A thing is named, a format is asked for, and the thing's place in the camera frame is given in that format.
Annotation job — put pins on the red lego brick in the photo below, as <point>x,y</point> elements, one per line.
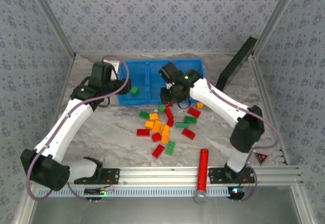
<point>158,151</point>
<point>156,137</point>
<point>188,133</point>
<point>170,122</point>
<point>193,112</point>
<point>169,114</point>
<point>143,132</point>
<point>168,104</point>

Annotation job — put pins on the green lego brick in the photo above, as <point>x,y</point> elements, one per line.
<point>170,147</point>
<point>161,108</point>
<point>182,125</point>
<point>190,119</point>
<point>134,91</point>
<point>144,114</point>

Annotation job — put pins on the blue three-compartment plastic bin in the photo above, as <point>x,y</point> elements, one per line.
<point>152,81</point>

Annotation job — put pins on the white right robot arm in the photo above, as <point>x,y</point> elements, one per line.
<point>221,99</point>

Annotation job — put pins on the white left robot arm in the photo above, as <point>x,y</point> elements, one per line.
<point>66,125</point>

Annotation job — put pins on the black flat panel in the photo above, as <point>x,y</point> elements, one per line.
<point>233,66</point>

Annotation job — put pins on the red glitter microphone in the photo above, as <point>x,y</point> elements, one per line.
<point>202,168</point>

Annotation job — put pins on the black red triangle sticker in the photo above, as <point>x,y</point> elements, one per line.
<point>261,157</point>

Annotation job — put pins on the grey metal sheet panel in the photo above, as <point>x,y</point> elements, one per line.
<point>162,211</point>

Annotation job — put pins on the aluminium side rail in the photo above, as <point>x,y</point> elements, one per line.
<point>269,94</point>
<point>67,78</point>

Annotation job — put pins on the aluminium frame post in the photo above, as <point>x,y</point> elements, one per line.
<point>52,18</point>
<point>275,18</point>

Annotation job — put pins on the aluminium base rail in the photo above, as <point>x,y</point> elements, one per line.
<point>162,174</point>

